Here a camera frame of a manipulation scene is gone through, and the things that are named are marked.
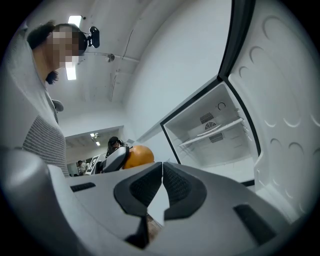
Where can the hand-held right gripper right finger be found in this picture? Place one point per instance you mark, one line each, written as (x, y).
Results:
(212, 207)

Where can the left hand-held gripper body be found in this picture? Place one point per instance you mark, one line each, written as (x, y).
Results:
(93, 165)

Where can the black mini fridge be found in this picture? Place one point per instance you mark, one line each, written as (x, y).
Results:
(212, 140)

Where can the person's head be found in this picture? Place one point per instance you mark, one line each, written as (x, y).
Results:
(60, 47)

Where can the orange fruit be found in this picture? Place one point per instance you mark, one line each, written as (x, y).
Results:
(140, 157)

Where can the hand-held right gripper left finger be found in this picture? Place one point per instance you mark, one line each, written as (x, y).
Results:
(100, 200)

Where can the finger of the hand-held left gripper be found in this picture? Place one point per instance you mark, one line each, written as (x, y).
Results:
(117, 158)

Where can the ceiling sensor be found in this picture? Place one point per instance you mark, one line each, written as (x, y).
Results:
(111, 57)

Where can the ceiling light panel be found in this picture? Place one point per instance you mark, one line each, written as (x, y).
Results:
(71, 70)
(75, 20)

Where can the person's grey striped sweater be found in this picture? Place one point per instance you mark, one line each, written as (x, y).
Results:
(40, 140)

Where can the black head camera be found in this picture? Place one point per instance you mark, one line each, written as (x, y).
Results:
(94, 37)

